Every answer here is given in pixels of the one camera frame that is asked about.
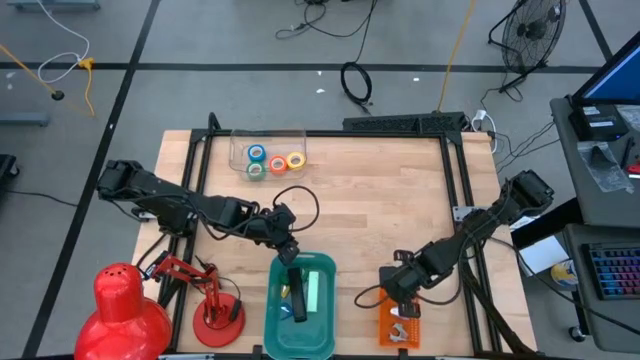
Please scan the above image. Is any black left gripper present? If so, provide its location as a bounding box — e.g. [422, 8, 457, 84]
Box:
[251, 201, 302, 267]

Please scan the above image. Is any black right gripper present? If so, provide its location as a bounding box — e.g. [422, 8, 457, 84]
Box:
[378, 264, 432, 320]

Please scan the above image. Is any silver blue clip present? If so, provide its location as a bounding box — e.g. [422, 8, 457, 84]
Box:
[388, 323, 410, 344]

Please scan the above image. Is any orange plastic basket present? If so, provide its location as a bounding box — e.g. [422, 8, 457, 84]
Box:
[378, 286, 422, 350]

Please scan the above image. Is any black stapler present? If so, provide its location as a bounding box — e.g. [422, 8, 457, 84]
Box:
[286, 266, 309, 324]

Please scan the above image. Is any mint green stapler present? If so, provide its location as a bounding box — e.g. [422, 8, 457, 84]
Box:
[306, 270, 321, 314]

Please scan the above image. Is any teal plastic bin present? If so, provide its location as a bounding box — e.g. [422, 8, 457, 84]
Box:
[263, 251, 337, 360]

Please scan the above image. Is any clear plastic container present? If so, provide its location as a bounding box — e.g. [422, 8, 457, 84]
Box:
[228, 128, 309, 182]

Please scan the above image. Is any white paper sheet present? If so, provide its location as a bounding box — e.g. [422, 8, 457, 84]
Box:
[517, 234, 570, 279]

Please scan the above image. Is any yellow and blue disc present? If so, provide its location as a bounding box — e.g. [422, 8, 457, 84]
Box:
[550, 259, 580, 289]

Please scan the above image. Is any black perforated bar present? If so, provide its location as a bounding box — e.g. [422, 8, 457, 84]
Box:
[342, 110, 469, 135]

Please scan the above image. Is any red desk lamp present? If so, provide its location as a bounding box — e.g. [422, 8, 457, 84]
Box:
[73, 251, 247, 360]

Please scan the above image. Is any grey side table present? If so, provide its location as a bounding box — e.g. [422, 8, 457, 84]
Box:
[562, 223, 640, 355]

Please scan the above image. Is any grey desk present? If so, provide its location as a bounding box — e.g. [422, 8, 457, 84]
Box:
[549, 94, 640, 230]

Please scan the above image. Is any white power plug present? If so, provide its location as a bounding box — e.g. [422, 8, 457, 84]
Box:
[469, 108, 500, 155]

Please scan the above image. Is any backlit keyboard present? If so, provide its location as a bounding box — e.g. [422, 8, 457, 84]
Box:
[587, 241, 640, 302]

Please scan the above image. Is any clear plastic bag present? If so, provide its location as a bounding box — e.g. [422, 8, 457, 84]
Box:
[577, 140, 636, 195]

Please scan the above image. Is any small black box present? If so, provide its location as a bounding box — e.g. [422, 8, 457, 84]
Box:
[568, 103, 630, 143]

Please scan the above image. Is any black pen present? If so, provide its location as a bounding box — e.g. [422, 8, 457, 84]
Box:
[621, 136, 637, 170]

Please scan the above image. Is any grey cart base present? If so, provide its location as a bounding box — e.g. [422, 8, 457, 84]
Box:
[0, 111, 51, 127]
[6, 0, 101, 12]

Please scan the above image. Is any black floor fan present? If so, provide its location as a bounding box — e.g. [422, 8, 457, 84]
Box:
[487, 0, 569, 95]

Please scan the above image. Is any computer monitor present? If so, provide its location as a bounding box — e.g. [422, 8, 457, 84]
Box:
[571, 29, 640, 107]

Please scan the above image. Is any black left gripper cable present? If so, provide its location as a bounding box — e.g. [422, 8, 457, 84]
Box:
[272, 185, 321, 234]

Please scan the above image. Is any black metal table frame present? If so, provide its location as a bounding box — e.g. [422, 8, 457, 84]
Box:
[157, 112, 539, 359]

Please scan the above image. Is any coiled black cable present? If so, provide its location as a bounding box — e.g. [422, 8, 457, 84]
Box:
[338, 61, 375, 115]

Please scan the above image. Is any yellow floor cable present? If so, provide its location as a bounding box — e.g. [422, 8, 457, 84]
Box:
[436, 0, 480, 113]

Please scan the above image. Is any yellow cord with plug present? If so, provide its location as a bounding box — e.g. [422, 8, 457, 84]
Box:
[0, 42, 97, 119]

